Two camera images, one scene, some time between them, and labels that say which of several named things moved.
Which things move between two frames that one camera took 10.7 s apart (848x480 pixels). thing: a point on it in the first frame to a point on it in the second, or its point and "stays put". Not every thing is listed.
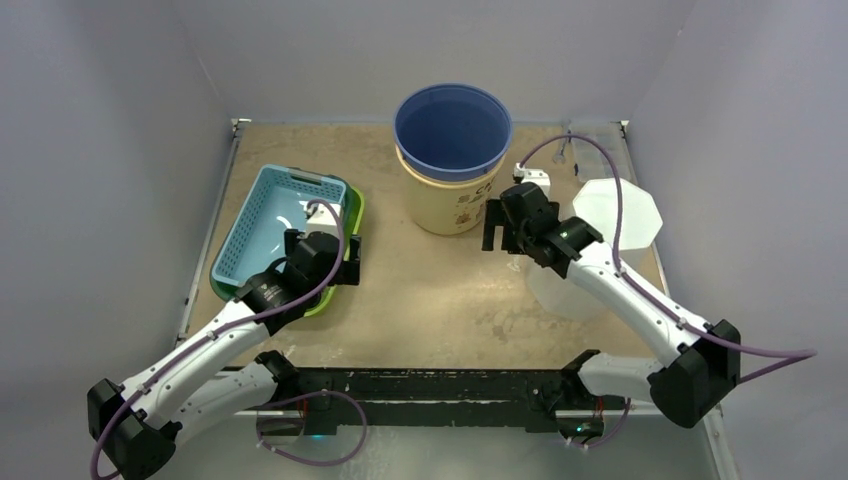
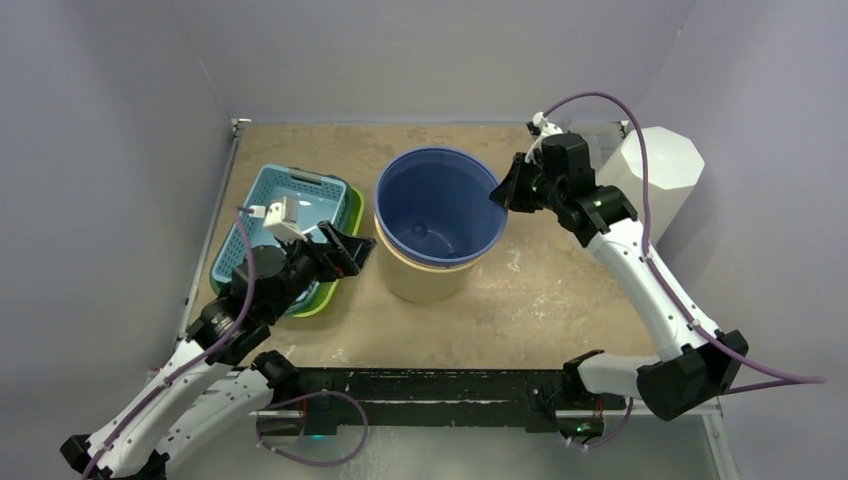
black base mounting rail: (550, 399) stays put
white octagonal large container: (597, 204) to (675, 168)
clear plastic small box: (590, 162) stays put
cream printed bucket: (453, 206) to (416, 280)
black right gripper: (499, 225) to (526, 184)
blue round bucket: (453, 132) to (433, 207)
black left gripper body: (292, 238) stays put
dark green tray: (351, 225) stays put
